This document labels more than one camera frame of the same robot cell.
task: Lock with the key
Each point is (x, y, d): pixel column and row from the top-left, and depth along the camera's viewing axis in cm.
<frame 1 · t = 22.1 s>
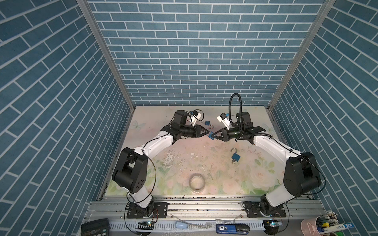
left hand: (207, 132, 81), fingers open
right hand: (212, 134, 81), fingers closed
blue padlock right: (235, 156, 96), on the table
clear tape roll: (197, 183, 84), on the table

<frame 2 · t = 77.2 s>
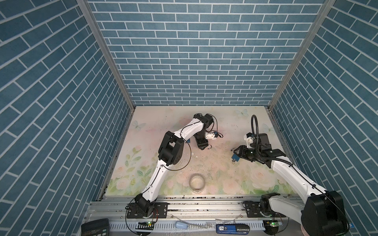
left hand: (201, 143, 99), fingers open
right hand: (235, 150, 84), fingers open
the named things where they were.

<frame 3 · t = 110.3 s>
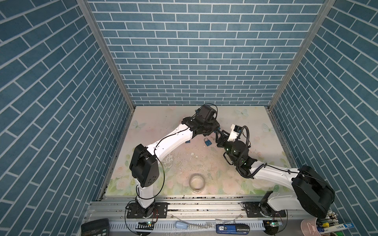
left hand: (219, 125, 81), fingers open
right hand: (216, 129, 80), fingers open
blue padlock far centre: (207, 142, 101), point 2 cm above the table
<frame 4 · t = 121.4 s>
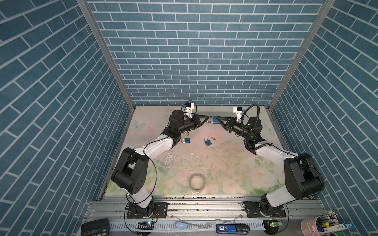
left hand: (209, 119, 77), fingers closed
right hand: (215, 118, 78), fingers closed
